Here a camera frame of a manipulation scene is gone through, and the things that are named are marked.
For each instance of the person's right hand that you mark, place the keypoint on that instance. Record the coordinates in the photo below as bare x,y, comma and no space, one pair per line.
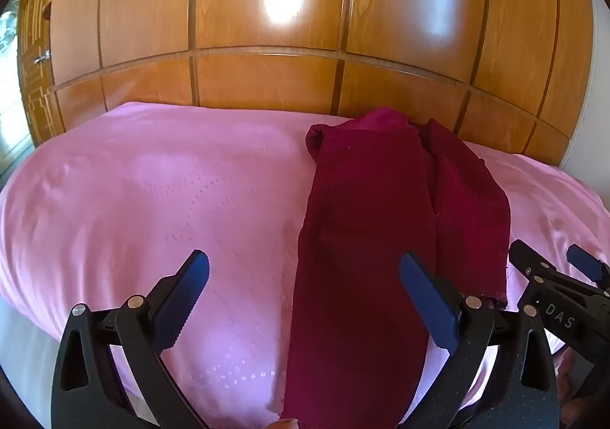
566,376

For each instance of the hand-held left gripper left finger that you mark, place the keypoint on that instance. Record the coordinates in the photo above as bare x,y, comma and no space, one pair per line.
183,303

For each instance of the maroon pants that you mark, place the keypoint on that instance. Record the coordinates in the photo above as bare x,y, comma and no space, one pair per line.
362,219

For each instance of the wooden door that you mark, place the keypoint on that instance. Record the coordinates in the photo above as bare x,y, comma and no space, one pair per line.
40,100

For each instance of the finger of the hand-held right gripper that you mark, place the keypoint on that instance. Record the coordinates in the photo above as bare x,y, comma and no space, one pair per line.
584,260
522,255

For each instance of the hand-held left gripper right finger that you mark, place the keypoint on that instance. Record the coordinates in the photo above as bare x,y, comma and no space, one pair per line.
429,305

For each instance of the person's left hand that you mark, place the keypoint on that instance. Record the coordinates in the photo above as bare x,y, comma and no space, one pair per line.
286,424

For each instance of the pink bed sheet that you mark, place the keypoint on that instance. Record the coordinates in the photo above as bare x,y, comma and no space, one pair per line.
143,200

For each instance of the window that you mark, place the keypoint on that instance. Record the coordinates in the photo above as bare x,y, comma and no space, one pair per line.
9,76

